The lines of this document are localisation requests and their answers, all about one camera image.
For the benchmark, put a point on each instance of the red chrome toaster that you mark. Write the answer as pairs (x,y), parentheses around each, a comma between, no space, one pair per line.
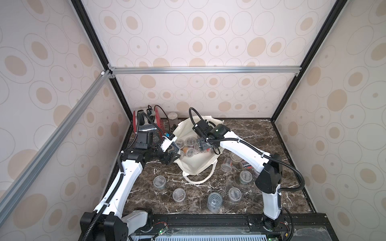
(148,126)

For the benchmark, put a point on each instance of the cream canvas tote bag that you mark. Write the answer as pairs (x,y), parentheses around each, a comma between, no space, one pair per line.
(200,161)

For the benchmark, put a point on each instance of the left diagonal aluminium bar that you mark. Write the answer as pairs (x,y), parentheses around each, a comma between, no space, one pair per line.
(31,172)

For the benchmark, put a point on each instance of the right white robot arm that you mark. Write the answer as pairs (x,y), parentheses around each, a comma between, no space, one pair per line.
(267,165)

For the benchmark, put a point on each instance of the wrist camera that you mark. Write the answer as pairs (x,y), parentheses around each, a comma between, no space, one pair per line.
(168,140)
(202,128)

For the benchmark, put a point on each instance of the clear lid seed jar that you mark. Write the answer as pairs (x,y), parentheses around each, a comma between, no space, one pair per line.
(180,143)

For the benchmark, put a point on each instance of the glass spice shaker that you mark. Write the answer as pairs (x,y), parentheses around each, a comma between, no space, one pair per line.
(173,119)

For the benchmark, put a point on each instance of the horizontal aluminium frame bar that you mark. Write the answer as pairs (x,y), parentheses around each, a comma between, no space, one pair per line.
(203,70)

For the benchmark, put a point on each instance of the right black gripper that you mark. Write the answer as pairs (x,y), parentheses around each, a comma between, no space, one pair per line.
(203,143)

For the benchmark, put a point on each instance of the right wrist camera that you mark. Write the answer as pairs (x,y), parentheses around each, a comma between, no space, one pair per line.
(202,128)

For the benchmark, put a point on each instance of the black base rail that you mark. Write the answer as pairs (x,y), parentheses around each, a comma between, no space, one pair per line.
(145,226)

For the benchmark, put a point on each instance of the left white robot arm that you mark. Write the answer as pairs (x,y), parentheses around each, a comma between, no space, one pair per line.
(120,189)

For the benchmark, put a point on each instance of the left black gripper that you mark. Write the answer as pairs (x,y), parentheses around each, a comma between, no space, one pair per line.
(171,158)

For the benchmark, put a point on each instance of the seed jar in bag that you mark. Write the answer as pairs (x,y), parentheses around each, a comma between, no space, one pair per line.
(189,152)
(190,141)

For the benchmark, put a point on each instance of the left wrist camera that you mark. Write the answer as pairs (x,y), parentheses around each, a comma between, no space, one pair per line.
(168,140)

